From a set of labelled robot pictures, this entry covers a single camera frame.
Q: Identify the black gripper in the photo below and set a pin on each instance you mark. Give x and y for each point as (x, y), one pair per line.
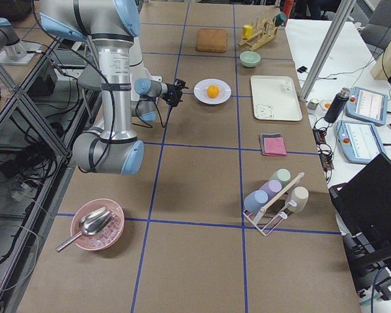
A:
(171, 90)

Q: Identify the orange fruit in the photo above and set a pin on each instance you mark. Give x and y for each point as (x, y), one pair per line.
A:
(213, 91)

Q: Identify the white round plate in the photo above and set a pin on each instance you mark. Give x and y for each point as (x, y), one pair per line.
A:
(200, 91)

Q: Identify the cream bear tray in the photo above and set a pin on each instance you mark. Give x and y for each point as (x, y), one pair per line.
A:
(275, 98)

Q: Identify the wooden cutting board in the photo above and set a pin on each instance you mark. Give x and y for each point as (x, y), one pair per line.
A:
(211, 40)

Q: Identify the green bowl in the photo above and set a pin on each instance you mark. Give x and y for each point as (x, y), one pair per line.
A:
(249, 59)

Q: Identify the yellow plastic cup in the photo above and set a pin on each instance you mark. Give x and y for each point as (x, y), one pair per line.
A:
(247, 31)

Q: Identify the wooden dish rack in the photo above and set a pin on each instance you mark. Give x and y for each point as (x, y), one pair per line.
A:
(263, 33)

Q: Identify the pink and grey folded cloth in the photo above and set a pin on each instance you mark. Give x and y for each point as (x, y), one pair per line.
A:
(272, 145)

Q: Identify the dark green cup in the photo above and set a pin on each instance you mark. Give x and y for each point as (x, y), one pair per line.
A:
(279, 19)

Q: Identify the red cylinder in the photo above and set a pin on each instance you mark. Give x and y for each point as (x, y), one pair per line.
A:
(287, 7)

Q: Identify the small metal cup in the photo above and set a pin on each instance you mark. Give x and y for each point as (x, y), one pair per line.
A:
(313, 104)

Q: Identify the green plastic cup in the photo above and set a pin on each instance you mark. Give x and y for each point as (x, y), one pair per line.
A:
(282, 175)

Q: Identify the blue plastic cup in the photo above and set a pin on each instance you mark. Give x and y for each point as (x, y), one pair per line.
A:
(255, 200)

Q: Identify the purple plastic cup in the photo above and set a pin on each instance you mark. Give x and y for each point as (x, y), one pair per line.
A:
(271, 188)

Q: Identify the fried egg toy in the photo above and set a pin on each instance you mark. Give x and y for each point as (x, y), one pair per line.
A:
(325, 104)

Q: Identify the black water bottle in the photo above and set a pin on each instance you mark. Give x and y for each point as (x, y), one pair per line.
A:
(337, 105)

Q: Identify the metal scoop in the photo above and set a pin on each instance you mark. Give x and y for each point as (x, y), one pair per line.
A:
(88, 226)

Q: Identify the beige plastic cup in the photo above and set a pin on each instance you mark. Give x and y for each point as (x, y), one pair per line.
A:
(300, 196)

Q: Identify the pink bowl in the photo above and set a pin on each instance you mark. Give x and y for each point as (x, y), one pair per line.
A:
(105, 230)

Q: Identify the teach pendant tablet far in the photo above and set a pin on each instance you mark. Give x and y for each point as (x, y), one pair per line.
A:
(367, 105)

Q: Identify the teach pendant tablet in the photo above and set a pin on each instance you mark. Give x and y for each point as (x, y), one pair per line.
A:
(359, 141)
(367, 105)

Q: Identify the teach pendant tablet near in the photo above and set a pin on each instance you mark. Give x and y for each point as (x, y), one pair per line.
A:
(359, 141)

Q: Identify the black laptop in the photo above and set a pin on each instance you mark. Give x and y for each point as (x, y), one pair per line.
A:
(364, 203)

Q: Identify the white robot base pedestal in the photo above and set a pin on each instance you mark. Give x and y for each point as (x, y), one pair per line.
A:
(8, 58)

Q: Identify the white wire cup rack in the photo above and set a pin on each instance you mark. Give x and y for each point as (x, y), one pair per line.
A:
(275, 211)

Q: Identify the aluminium frame post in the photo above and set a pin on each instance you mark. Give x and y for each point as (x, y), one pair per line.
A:
(331, 36)

